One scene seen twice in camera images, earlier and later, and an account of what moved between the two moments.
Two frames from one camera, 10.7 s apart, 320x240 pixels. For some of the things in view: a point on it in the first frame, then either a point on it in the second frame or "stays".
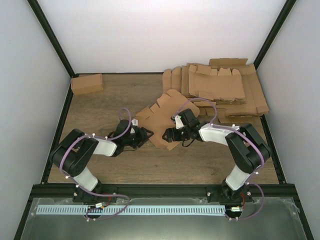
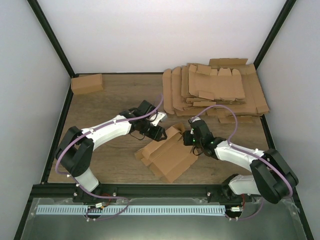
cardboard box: [158, 118] → [169, 158]
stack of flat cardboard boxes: [230, 86] stays
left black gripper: [143, 137] → [156, 134]
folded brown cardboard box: [87, 84] stays
